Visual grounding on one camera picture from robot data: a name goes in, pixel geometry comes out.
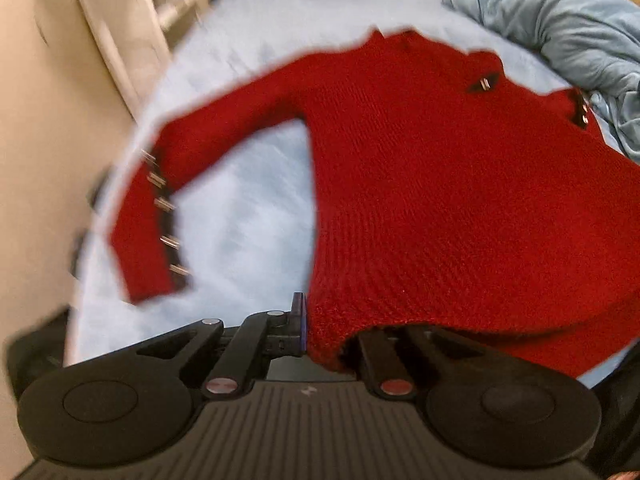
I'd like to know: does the red knit sweater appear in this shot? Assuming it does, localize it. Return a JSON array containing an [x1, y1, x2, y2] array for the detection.
[[109, 30, 640, 378]]

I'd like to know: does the white shelf unit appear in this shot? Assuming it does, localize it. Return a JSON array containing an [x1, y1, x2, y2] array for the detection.
[[65, 0, 212, 122]]

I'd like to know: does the light blue bed blanket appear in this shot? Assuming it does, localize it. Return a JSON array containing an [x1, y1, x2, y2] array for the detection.
[[65, 0, 640, 391]]

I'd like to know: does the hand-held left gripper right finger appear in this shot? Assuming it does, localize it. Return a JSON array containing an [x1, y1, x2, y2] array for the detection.
[[357, 326, 484, 397]]

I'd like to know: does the rumpled grey-blue blanket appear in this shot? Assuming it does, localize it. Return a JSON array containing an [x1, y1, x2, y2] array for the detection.
[[442, 0, 640, 163]]

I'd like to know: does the dark object beside bed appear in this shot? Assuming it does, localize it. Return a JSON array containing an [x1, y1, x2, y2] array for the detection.
[[4, 307, 72, 403]]

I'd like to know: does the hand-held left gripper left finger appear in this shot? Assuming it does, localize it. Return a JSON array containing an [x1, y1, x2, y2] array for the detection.
[[135, 292, 307, 402]]

